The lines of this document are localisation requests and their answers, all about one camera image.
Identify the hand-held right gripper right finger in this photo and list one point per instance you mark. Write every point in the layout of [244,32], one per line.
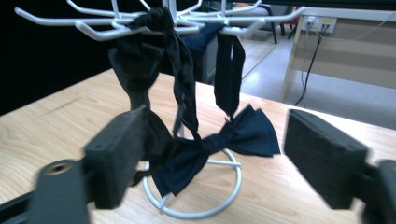
[327,161]

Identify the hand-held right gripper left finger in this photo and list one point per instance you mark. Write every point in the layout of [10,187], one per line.
[115,161]

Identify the navy blue bow tie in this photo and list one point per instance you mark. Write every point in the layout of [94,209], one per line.
[249,133]
[202,37]

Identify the black bow tie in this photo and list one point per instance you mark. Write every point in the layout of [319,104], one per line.
[137,68]

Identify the white power socket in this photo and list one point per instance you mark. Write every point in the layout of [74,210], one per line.
[317,23]

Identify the dark chair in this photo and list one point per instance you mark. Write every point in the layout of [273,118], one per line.
[274,18]

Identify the beige desk with white frame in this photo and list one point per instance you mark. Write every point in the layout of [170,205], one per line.
[351,53]

